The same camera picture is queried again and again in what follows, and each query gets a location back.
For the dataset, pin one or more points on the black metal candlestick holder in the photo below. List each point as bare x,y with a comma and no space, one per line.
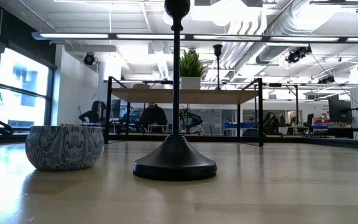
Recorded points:
175,161
217,49

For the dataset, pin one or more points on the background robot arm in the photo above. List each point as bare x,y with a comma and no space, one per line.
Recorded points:
191,119

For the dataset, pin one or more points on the person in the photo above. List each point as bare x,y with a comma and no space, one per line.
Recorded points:
152,118
92,116

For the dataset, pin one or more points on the green plant in white pot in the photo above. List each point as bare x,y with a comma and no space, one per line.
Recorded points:
190,83

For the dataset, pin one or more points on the long ceiling light bar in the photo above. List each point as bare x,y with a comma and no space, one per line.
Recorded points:
73,35

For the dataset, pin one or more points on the black ceiling spotlight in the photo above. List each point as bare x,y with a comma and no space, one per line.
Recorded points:
326,79
297,54

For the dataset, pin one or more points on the black computer monitor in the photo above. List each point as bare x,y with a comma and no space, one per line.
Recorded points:
339,110

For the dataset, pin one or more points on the wooden shelf with black frame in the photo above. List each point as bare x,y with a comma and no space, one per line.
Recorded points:
182,96

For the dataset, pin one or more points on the black ceiling camera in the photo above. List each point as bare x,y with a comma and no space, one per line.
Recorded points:
89,58

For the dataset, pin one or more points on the silver ceiling air duct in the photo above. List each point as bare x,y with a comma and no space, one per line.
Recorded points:
291,21

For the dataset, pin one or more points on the window with dark frame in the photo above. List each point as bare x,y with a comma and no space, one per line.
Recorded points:
23,77

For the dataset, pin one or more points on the black aluminium rig frame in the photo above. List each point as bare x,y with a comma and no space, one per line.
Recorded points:
337,142

